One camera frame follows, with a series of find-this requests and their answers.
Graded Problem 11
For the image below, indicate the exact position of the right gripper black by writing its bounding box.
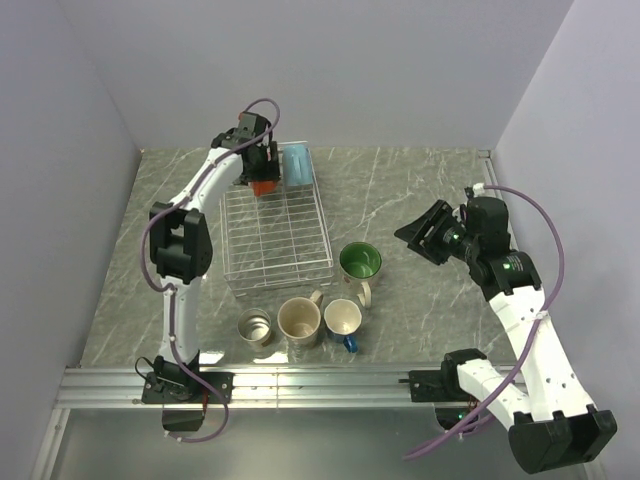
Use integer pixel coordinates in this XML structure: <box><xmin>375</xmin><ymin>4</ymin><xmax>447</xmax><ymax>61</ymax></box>
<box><xmin>394</xmin><ymin>199</ymin><xmax>480</xmax><ymax>265</ymax></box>

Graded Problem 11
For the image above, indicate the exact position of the orange mug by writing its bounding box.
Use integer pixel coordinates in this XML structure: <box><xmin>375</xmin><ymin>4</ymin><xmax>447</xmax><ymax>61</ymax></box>
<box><xmin>250</xmin><ymin>180</ymin><xmax>278</xmax><ymax>198</ymax></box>

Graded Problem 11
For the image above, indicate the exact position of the light blue mug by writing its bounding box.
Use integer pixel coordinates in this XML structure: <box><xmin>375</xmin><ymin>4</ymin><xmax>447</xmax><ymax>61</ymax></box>
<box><xmin>282</xmin><ymin>144</ymin><xmax>313</xmax><ymax>188</ymax></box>

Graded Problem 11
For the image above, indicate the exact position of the green interior floral mug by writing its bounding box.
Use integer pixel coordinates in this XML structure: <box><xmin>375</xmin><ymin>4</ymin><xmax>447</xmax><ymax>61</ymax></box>
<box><xmin>339</xmin><ymin>242</ymin><xmax>383</xmax><ymax>309</ymax></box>

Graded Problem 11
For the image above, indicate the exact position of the beige patterned mug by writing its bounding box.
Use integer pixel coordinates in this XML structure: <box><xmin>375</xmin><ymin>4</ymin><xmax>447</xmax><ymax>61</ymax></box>
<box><xmin>277</xmin><ymin>290</ymin><xmax>324</xmax><ymax>349</ymax></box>

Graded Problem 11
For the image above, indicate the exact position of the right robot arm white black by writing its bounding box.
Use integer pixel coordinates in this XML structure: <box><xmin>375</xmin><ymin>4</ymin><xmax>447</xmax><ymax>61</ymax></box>
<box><xmin>394</xmin><ymin>195</ymin><xmax>617</xmax><ymax>474</ymax></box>

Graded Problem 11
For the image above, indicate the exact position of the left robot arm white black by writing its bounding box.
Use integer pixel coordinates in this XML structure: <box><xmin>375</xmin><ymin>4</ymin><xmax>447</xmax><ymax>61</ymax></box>
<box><xmin>141</xmin><ymin>111</ymin><xmax>280</xmax><ymax>403</ymax></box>

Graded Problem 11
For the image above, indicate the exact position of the dark blue faceted mug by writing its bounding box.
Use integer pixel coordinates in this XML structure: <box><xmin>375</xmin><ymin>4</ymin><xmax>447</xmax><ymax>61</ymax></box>
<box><xmin>324</xmin><ymin>299</ymin><xmax>362</xmax><ymax>354</ymax></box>

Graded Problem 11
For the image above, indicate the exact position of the stainless steel cup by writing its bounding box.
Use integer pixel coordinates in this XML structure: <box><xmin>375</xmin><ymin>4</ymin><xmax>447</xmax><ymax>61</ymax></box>
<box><xmin>237</xmin><ymin>308</ymin><xmax>274</xmax><ymax>354</ymax></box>

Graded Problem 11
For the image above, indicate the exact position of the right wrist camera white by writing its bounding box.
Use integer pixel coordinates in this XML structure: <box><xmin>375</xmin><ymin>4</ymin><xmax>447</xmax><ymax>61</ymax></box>
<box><xmin>464</xmin><ymin>182</ymin><xmax>486</xmax><ymax>199</ymax></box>

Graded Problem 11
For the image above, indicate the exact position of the white wire dish rack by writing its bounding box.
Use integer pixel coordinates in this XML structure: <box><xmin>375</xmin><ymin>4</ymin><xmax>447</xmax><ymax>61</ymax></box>
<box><xmin>220</xmin><ymin>142</ymin><xmax>334</xmax><ymax>298</ymax></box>

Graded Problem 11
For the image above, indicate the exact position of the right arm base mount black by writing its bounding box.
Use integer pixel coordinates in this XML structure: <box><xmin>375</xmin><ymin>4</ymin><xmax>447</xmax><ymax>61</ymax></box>
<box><xmin>399</xmin><ymin>370</ymin><xmax>477</xmax><ymax>431</ymax></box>

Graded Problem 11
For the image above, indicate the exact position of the aluminium mounting rail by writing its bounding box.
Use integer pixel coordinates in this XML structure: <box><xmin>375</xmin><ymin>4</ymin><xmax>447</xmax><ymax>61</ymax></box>
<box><xmin>29</xmin><ymin>363</ymin><xmax>601</xmax><ymax>480</ymax></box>

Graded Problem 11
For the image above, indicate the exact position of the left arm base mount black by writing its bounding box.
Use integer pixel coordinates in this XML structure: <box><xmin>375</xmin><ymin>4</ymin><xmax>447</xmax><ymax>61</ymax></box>
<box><xmin>134</xmin><ymin>356</ymin><xmax>234</xmax><ymax>434</ymax></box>

